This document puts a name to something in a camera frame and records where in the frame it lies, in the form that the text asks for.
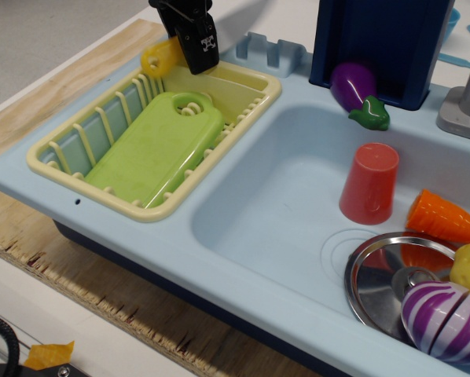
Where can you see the dark blue plastic backsplash box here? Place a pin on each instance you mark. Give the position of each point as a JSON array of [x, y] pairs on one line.
[[399, 40]]

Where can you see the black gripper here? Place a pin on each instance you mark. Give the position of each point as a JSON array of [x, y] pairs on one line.
[[196, 33]]

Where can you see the purple toy eggplant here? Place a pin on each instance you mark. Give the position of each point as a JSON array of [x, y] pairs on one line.
[[353, 85]]

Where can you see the silver metal pot lid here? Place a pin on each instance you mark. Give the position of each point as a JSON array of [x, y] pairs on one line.
[[382, 269]]

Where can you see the yellow tape piece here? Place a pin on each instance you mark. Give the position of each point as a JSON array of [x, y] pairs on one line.
[[50, 355]]

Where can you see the light blue plastic utensil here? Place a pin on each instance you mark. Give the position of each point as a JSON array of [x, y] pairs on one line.
[[457, 60]]

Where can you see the red plastic cup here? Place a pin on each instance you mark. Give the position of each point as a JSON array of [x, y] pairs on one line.
[[368, 193]]

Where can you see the light blue plastic spoon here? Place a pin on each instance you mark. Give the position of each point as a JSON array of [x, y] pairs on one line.
[[452, 22]]

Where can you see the light blue toy sink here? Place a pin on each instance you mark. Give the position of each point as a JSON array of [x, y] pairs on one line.
[[261, 243]]

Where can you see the green plastic cutting board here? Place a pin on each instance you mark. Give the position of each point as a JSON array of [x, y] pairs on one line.
[[150, 158]]

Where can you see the black bracket with screw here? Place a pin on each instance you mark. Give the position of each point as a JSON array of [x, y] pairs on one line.
[[58, 371]]

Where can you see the orange toy carrot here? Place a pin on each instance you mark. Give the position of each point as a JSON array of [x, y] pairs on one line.
[[438, 217]]

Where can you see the cream plastic dish rack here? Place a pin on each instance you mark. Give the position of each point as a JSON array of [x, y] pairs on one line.
[[68, 153]]

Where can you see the purple striped toy onion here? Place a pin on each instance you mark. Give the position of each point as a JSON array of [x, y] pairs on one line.
[[436, 317]]

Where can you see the yellow handled white toy knife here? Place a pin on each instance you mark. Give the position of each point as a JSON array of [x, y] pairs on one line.
[[158, 59]]

